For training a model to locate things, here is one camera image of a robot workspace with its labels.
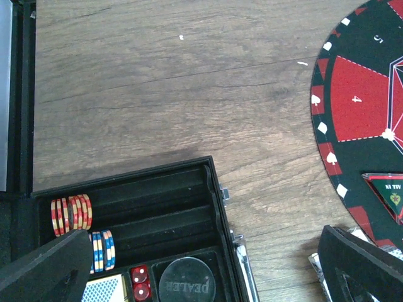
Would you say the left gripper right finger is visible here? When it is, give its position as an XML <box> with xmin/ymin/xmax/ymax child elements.
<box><xmin>317</xmin><ymin>225</ymin><xmax>403</xmax><ymax>302</ymax></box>

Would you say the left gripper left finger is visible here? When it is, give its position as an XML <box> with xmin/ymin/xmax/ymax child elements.
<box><xmin>1</xmin><ymin>230</ymin><xmax>93</xmax><ymax>301</ymax></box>

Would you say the blue cream chip row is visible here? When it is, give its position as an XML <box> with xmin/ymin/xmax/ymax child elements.
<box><xmin>88</xmin><ymin>230</ymin><xmax>116</xmax><ymax>274</ymax></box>

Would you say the card deck in case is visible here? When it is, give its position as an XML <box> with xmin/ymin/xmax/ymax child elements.
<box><xmin>81</xmin><ymin>274</ymin><xmax>126</xmax><ymax>302</ymax></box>

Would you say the red cream chip row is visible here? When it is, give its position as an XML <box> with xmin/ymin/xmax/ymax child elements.
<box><xmin>50</xmin><ymin>194</ymin><xmax>93</xmax><ymax>237</ymax></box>

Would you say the red dice pair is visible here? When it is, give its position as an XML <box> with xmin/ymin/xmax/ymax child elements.
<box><xmin>130</xmin><ymin>265</ymin><xmax>152</xmax><ymax>301</ymax></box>

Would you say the triangular all in marker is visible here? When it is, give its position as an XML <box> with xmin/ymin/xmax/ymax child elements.
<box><xmin>361</xmin><ymin>173</ymin><xmax>402</xmax><ymax>225</ymax></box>

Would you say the black poker set case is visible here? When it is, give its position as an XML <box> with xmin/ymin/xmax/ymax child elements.
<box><xmin>1</xmin><ymin>157</ymin><xmax>259</xmax><ymax>301</ymax></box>

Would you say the black round dealer button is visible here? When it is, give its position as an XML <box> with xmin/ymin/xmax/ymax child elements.
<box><xmin>158</xmin><ymin>257</ymin><xmax>217</xmax><ymax>301</ymax></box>

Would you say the round red black poker mat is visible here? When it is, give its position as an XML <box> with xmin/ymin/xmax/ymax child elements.
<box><xmin>310</xmin><ymin>1</ymin><xmax>402</xmax><ymax>248</ymax></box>

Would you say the black frame post left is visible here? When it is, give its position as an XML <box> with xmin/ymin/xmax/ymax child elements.
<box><xmin>3</xmin><ymin>1</ymin><xmax>37</xmax><ymax>196</ymax></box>

